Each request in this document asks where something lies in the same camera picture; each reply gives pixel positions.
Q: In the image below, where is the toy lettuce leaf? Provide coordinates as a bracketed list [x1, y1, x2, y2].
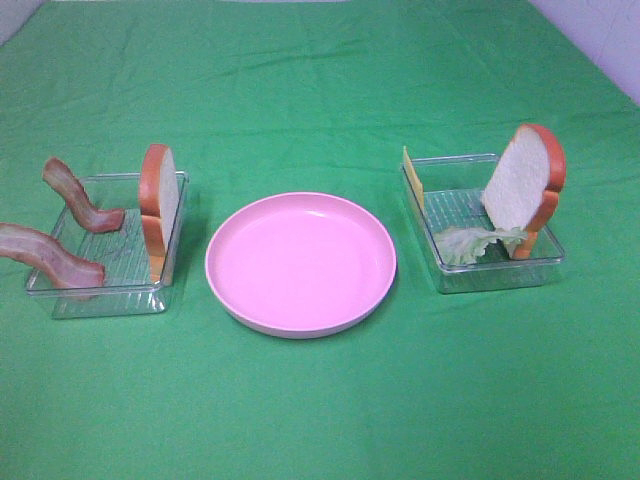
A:
[434, 227, 528, 266]

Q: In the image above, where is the toy bread slice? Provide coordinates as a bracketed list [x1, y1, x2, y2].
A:
[138, 144, 179, 282]
[482, 124, 566, 260]

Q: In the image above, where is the toy bacon strip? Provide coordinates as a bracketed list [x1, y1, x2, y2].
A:
[1, 222, 106, 300]
[42, 157, 125, 233]

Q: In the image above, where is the pink round plate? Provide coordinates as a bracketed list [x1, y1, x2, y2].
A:
[204, 192, 397, 339]

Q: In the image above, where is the yellow toy cheese slice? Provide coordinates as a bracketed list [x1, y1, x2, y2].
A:
[403, 146, 425, 212]

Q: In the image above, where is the right clear plastic container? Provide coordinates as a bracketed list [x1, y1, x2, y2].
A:
[402, 153, 565, 294]

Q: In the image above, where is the clear plastic container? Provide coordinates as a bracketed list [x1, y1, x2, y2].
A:
[402, 153, 565, 294]
[25, 171, 189, 319]

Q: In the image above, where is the green tablecloth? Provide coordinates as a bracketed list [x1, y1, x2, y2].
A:
[1, 1, 639, 479]

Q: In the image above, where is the left clear plastic container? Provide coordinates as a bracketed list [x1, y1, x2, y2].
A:
[25, 171, 189, 319]

